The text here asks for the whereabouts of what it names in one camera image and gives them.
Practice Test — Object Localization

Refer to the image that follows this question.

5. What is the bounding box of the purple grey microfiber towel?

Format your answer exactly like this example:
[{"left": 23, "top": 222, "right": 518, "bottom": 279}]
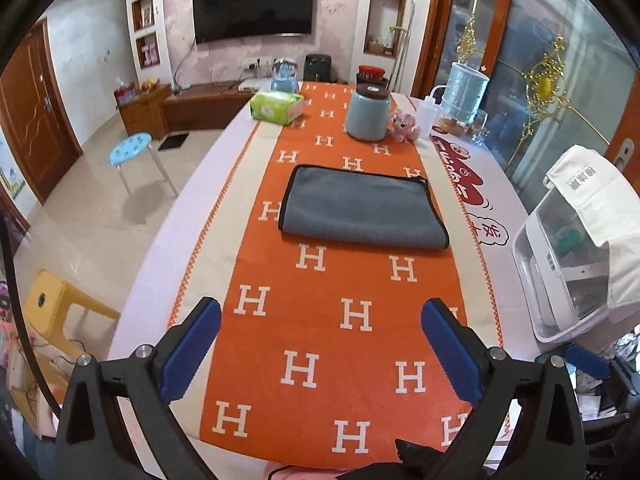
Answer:
[{"left": 278, "top": 165, "right": 449, "bottom": 250}]

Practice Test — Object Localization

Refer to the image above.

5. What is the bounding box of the clear plastic storage box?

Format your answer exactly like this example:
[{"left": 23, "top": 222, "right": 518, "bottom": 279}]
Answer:
[{"left": 512, "top": 188, "right": 639, "bottom": 344}]

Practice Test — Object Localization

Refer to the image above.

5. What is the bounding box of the yellow plastic stool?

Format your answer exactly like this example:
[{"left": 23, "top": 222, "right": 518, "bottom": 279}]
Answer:
[{"left": 23, "top": 269, "right": 120, "bottom": 359}]

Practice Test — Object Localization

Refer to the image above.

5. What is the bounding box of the white folded cloth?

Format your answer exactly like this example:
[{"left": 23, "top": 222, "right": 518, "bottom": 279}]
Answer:
[{"left": 544, "top": 145, "right": 639, "bottom": 310}]

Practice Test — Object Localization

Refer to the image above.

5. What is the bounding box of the white printed tablecloth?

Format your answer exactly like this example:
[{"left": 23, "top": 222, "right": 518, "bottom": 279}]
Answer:
[{"left": 106, "top": 81, "right": 551, "bottom": 480}]

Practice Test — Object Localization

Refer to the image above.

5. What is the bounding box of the orange H-pattern blanket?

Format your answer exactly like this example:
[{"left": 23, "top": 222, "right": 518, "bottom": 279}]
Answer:
[{"left": 171, "top": 82, "right": 501, "bottom": 468}]

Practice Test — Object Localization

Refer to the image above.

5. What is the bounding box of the blue round stool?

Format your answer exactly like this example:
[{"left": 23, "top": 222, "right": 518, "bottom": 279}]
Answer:
[{"left": 108, "top": 132, "right": 179, "bottom": 196}]

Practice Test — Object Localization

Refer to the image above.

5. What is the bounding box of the white squeeze bottle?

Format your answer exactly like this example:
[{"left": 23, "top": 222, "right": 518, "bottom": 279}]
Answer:
[{"left": 416, "top": 84, "right": 446, "bottom": 139}]

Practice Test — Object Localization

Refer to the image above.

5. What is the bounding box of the light blue metal canister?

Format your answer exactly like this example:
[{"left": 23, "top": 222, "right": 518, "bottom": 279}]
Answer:
[{"left": 440, "top": 62, "right": 490, "bottom": 124}]

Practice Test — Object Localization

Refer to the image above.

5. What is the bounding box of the pink plush toy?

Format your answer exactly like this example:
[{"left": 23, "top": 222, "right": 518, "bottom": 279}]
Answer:
[{"left": 387, "top": 108, "right": 421, "bottom": 143}]

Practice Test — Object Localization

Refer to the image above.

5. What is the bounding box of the black floor mat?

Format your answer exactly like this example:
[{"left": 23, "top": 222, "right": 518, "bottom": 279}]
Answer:
[{"left": 157, "top": 132, "right": 190, "bottom": 152}]

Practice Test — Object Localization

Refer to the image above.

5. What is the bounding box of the brown wooden door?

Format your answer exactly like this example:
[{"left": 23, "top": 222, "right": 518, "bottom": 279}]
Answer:
[{"left": 1, "top": 18, "right": 82, "bottom": 203}]

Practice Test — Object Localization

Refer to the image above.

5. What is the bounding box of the blue ceramic jar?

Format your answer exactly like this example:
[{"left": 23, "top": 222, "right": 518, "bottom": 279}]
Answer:
[{"left": 345, "top": 84, "right": 390, "bottom": 142}]

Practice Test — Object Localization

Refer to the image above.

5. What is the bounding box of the red snack package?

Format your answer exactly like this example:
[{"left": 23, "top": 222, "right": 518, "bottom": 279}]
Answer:
[{"left": 114, "top": 82, "right": 138, "bottom": 107}]

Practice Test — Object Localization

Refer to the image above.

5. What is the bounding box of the wooden tv cabinet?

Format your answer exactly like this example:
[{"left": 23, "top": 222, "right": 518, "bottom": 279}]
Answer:
[{"left": 117, "top": 81, "right": 253, "bottom": 140}]

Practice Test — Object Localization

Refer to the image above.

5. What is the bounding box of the red lidded container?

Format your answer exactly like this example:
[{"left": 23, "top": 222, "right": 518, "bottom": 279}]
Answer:
[{"left": 356, "top": 65, "right": 388, "bottom": 88}]

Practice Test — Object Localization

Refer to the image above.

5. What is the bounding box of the green tissue box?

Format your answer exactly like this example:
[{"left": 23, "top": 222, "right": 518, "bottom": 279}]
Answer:
[{"left": 248, "top": 90, "right": 304, "bottom": 126}]

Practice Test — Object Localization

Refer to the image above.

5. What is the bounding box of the black small heater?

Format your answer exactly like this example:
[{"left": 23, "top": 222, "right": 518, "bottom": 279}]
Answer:
[{"left": 304, "top": 53, "right": 332, "bottom": 82}]

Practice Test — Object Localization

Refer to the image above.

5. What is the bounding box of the snow globe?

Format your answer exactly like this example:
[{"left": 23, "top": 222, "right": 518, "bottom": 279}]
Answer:
[{"left": 270, "top": 58, "right": 298, "bottom": 93}]

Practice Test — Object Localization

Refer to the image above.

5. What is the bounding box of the white wall shelf unit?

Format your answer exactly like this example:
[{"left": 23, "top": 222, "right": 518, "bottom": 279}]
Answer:
[{"left": 126, "top": 0, "right": 172, "bottom": 84}]

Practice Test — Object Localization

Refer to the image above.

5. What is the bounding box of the black wall television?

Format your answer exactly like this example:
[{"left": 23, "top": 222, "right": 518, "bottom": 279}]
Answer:
[{"left": 192, "top": 0, "right": 314, "bottom": 44}]

